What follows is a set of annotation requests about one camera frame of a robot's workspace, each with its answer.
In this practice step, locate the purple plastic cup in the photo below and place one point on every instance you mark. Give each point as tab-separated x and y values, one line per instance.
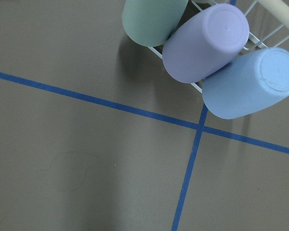
205	43

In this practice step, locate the green plastic cup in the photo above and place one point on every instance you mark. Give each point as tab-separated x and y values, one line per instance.
150	22

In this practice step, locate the blue plastic cup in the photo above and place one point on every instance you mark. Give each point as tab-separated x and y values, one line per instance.
248	84

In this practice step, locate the white wire cup rack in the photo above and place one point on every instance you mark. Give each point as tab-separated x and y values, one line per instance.
277	8

